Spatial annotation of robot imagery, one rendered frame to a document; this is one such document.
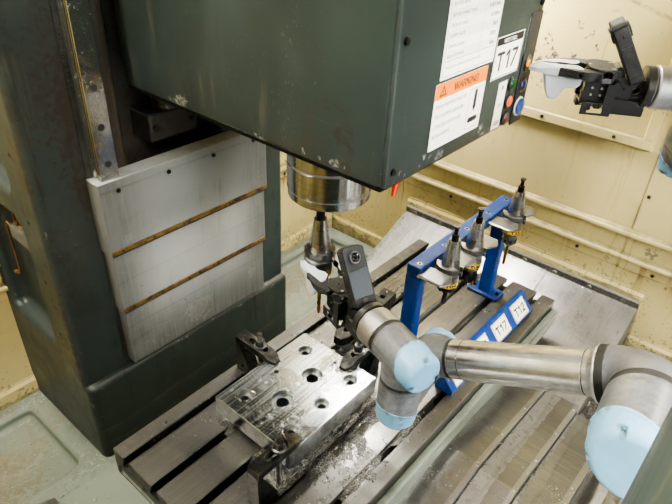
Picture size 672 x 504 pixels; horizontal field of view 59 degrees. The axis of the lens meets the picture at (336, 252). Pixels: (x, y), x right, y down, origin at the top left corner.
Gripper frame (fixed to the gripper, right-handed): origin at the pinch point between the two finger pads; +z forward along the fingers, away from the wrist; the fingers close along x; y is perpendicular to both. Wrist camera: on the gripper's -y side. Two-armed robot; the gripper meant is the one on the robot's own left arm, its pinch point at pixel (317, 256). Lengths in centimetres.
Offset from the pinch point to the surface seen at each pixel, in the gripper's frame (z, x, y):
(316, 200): -6.3, -4.2, -17.4
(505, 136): 39, 94, 7
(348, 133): -17.7, -5.8, -34.6
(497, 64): -15.1, 24.8, -40.0
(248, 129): 2.8, -12.5, -28.7
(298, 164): -2.9, -6.0, -23.2
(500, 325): -5, 56, 38
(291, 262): 93, 43, 75
